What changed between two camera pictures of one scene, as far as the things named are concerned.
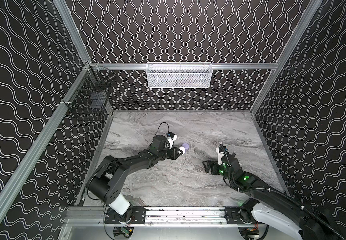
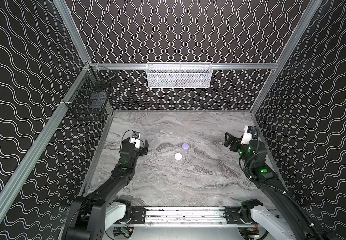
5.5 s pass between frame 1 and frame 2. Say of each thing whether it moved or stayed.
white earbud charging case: moved
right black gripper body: moved
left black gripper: moved
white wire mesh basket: stayed
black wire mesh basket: stayed
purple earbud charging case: stayed
